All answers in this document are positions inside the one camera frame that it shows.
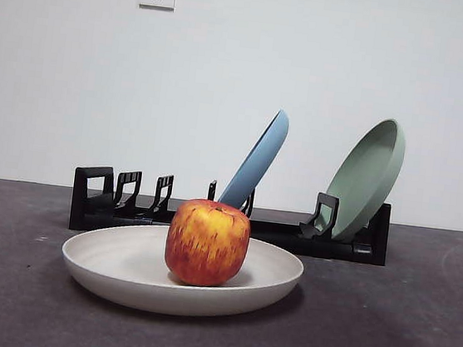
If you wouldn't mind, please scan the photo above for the red yellow apple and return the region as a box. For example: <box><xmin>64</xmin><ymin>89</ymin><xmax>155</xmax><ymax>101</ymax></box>
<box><xmin>160</xmin><ymin>194</ymin><xmax>255</xmax><ymax>292</ymax></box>

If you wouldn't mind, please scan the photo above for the pale yellow beige plate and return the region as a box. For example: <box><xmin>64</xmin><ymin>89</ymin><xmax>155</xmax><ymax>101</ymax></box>
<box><xmin>56</xmin><ymin>212</ymin><xmax>308</xmax><ymax>330</ymax></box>

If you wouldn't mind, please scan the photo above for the blue plate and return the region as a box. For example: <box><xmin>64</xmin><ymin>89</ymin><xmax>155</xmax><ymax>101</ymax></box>
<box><xmin>214</xmin><ymin>102</ymin><xmax>292</xmax><ymax>218</ymax></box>

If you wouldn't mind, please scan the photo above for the black plate rack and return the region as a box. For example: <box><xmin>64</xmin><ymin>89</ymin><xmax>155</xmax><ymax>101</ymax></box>
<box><xmin>68</xmin><ymin>162</ymin><xmax>394</xmax><ymax>267</ymax></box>

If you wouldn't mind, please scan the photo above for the pale green plate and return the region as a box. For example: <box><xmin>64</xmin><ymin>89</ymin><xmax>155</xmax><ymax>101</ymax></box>
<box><xmin>318</xmin><ymin>112</ymin><xmax>410</xmax><ymax>247</ymax></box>

